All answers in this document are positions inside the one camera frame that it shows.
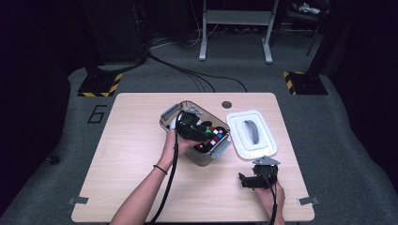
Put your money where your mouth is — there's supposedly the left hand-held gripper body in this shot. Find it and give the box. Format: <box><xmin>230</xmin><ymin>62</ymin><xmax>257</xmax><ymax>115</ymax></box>
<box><xmin>176</xmin><ymin>106</ymin><xmax>204</xmax><ymax>140</ymax></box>

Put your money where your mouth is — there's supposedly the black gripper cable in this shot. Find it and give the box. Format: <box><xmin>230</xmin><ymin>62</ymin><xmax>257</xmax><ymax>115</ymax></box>
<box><xmin>259</xmin><ymin>172</ymin><xmax>280</xmax><ymax>225</ymax></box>
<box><xmin>149</xmin><ymin>112</ymin><xmax>185</xmax><ymax>225</ymax></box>

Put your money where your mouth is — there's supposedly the white lid with grey handle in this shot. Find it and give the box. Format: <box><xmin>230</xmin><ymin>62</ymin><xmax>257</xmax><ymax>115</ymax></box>
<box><xmin>225</xmin><ymin>109</ymin><xmax>279</xmax><ymax>161</ymax></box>

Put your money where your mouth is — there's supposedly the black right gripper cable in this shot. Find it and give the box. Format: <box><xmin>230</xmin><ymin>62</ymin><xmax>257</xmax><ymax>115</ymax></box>
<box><xmin>259</xmin><ymin>172</ymin><xmax>280</xmax><ymax>225</ymax></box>

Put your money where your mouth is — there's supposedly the clear plastic storage box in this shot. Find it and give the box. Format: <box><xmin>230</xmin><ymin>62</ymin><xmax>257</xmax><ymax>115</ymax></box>
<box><xmin>159</xmin><ymin>99</ymin><xmax>232</xmax><ymax>168</ymax></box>

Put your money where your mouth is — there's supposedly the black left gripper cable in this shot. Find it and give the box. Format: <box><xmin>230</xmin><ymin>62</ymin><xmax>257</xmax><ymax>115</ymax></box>
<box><xmin>149</xmin><ymin>112</ymin><xmax>185</xmax><ymax>225</ymax></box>

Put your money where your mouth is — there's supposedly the black wrist band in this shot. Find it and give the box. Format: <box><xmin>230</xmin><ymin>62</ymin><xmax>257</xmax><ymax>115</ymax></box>
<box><xmin>152</xmin><ymin>164</ymin><xmax>169</xmax><ymax>175</ymax></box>

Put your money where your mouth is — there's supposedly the black floor cable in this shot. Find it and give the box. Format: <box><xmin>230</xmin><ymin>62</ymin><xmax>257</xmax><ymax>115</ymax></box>
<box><xmin>148</xmin><ymin>52</ymin><xmax>248</xmax><ymax>93</ymax></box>
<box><xmin>175</xmin><ymin>67</ymin><xmax>216</xmax><ymax>93</ymax></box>

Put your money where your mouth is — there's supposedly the grey metal table bracket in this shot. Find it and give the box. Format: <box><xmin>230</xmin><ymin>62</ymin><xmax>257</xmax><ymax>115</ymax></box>
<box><xmin>68</xmin><ymin>196</ymin><xmax>89</xmax><ymax>205</ymax></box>
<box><xmin>297</xmin><ymin>196</ymin><xmax>320</xmax><ymax>206</ymax></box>

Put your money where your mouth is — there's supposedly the panda plush toy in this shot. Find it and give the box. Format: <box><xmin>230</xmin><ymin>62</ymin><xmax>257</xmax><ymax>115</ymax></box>
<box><xmin>169</xmin><ymin>117</ymin><xmax>230</xmax><ymax>154</ymax></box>

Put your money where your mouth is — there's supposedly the white metal stand frame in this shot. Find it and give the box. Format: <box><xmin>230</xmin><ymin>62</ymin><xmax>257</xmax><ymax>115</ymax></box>
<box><xmin>198</xmin><ymin>0</ymin><xmax>281</xmax><ymax>65</ymax></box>

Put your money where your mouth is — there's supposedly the dark chair with cloth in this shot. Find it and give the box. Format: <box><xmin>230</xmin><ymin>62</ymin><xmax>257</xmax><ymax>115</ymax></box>
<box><xmin>270</xmin><ymin>0</ymin><xmax>333</xmax><ymax>57</ymax></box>

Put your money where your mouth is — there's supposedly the person's right hand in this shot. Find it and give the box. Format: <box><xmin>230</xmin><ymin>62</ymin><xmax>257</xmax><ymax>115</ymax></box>
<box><xmin>254</xmin><ymin>181</ymin><xmax>286</xmax><ymax>217</ymax></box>

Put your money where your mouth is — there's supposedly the black yellow striped stand base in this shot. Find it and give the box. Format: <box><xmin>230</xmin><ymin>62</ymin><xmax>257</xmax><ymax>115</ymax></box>
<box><xmin>77</xmin><ymin>72</ymin><xmax>124</xmax><ymax>98</ymax></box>
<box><xmin>283</xmin><ymin>70</ymin><xmax>329</xmax><ymax>96</ymax></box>

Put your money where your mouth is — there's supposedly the colourful puzzle cube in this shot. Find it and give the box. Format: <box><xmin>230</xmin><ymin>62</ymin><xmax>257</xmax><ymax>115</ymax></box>
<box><xmin>203</xmin><ymin>125</ymin><xmax>227</xmax><ymax>148</ymax></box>

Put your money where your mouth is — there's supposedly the person's left hand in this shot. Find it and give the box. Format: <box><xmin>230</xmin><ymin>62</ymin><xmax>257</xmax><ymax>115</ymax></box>
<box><xmin>157</xmin><ymin>127</ymin><xmax>202</xmax><ymax>170</ymax></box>

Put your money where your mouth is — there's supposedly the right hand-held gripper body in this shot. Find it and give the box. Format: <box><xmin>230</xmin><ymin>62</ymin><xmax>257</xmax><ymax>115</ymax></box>
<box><xmin>252</xmin><ymin>156</ymin><xmax>281</xmax><ymax>189</ymax></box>

